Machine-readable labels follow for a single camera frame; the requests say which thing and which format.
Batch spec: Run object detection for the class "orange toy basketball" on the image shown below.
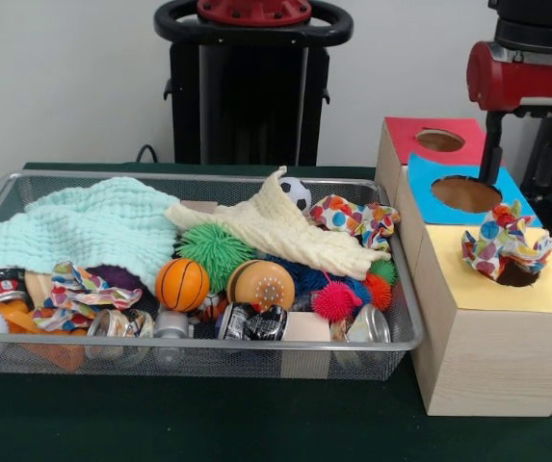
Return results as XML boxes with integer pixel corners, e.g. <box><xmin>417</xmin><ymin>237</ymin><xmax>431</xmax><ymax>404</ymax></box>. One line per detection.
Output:
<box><xmin>154</xmin><ymin>258</ymin><xmax>212</xmax><ymax>313</ymax></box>

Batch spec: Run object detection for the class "hamburger toy ball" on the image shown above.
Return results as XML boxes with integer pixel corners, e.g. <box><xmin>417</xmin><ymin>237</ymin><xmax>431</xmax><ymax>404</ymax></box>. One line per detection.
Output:
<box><xmin>225</xmin><ymin>259</ymin><xmax>297</xmax><ymax>312</ymax></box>

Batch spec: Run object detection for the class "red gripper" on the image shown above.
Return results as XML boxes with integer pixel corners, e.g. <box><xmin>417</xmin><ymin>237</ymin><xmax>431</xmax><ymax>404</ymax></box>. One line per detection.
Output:
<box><xmin>465</xmin><ymin>40</ymin><xmax>552</xmax><ymax>188</ymax></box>

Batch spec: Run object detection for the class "green spiky rubber ball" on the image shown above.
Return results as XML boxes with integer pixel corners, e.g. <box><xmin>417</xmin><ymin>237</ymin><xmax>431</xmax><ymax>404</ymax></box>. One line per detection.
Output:
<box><xmin>174</xmin><ymin>221</ymin><xmax>257</xmax><ymax>280</ymax></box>

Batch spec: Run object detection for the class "shallow mesh bin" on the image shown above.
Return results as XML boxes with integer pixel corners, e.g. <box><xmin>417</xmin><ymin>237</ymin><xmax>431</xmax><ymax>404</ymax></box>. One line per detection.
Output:
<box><xmin>0</xmin><ymin>170</ymin><xmax>425</xmax><ymax>381</ymax></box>

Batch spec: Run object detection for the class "cream waffle cloth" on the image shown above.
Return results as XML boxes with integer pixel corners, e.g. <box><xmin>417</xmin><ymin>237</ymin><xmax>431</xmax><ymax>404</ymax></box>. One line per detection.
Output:
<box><xmin>165</xmin><ymin>166</ymin><xmax>392</xmax><ymax>281</ymax></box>

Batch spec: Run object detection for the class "black cable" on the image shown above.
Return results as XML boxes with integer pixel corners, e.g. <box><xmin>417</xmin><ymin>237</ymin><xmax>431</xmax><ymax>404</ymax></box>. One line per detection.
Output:
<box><xmin>135</xmin><ymin>142</ymin><xmax>162</xmax><ymax>165</ymax></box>

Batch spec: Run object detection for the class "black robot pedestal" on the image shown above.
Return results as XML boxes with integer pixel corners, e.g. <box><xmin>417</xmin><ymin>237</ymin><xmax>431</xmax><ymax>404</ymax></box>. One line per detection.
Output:
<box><xmin>153</xmin><ymin>0</ymin><xmax>355</xmax><ymax>167</ymax></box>

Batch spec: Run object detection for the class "wooden box with three holes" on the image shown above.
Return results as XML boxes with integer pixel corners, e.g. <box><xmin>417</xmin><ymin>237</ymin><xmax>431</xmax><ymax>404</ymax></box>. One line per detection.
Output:
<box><xmin>375</xmin><ymin>116</ymin><xmax>552</xmax><ymax>418</ymax></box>

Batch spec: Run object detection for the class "small toy soccer ball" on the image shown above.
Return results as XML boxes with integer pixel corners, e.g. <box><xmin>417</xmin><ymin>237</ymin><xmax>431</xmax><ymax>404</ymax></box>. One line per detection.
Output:
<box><xmin>277</xmin><ymin>176</ymin><xmax>313</xmax><ymax>213</ymax></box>

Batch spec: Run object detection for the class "mint green waffle cloth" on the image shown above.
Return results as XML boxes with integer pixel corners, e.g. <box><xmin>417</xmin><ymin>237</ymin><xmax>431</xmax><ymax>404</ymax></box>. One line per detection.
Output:
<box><xmin>0</xmin><ymin>176</ymin><xmax>180</xmax><ymax>295</ymax></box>

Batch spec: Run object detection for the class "colourful polka dot cloth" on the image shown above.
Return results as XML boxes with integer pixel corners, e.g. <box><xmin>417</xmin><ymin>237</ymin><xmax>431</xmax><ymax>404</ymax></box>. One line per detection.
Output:
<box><xmin>32</xmin><ymin>261</ymin><xmax>145</xmax><ymax>333</ymax></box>
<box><xmin>461</xmin><ymin>199</ymin><xmax>552</xmax><ymax>284</ymax></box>
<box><xmin>307</xmin><ymin>193</ymin><xmax>402</xmax><ymax>252</ymax></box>

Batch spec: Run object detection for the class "crushed silver can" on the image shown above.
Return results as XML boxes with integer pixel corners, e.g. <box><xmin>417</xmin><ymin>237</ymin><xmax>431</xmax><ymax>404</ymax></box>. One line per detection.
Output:
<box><xmin>347</xmin><ymin>303</ymin><xmax>392</xmax><ymax>344</ymax></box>

